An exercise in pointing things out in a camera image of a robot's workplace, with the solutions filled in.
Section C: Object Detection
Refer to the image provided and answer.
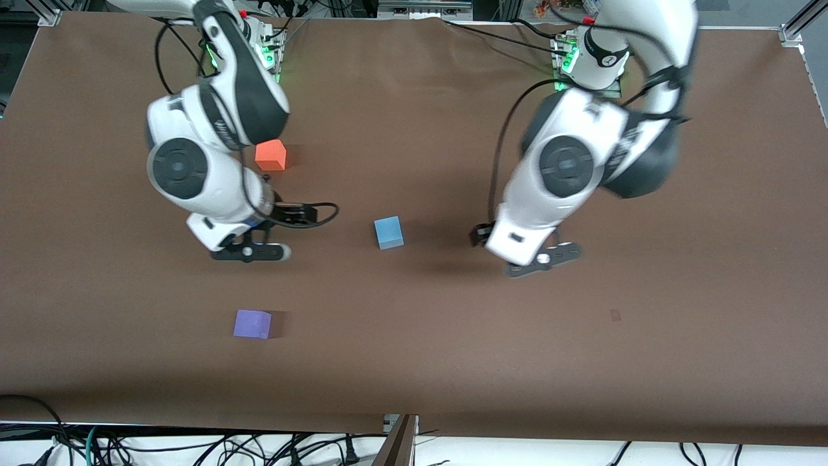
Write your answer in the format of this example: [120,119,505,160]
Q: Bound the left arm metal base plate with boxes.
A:
[551,32,625,99]

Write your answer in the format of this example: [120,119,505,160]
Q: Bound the orange foam block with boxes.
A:
[254,139,287,172]

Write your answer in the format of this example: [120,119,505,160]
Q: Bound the purple foam block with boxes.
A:
[233,309,272,340]

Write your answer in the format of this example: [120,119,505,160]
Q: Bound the thick black cable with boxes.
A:
[0,394,69,466]

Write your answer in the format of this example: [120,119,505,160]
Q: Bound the blue foam block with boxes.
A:
[374,216,405,250]

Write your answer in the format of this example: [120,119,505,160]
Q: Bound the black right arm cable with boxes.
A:
[154,16,340,228]

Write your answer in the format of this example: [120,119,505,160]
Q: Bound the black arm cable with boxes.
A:
[154,16,340,228]
[485,78,690,227]

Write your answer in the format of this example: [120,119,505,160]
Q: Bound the grey metal unit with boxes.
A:
[378,0,473,20]

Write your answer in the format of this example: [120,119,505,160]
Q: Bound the brown table cover sheet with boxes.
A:
[0,12,828,447]

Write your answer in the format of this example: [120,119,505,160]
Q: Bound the colourful small objects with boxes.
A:
[534,0,583,18]

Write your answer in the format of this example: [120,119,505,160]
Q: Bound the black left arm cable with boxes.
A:
[485,78,690,227]

